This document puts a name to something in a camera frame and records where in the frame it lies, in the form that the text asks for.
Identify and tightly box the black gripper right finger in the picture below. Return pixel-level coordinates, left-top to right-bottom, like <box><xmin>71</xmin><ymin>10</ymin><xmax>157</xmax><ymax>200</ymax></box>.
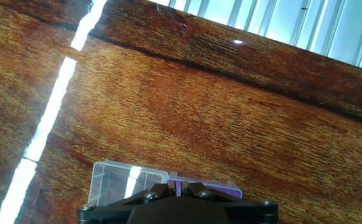
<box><xmin>182</xmin><ymin>182</ymin><xmax>280</xmax><ymax>224</ymax></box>

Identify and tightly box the tall purple pipette tip box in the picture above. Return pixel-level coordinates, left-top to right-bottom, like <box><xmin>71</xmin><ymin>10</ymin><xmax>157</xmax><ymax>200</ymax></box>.
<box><xmin>87</xmin><ymin>161</ymin><xmax>243</xmax><ymax>208</ymax></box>

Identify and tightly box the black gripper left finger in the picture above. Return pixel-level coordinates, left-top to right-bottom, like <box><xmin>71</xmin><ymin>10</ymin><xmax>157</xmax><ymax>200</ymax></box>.
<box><xmin>77</xmin><ymin>182</ymin><xmax>174</xmax><ymax>224</ymax></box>

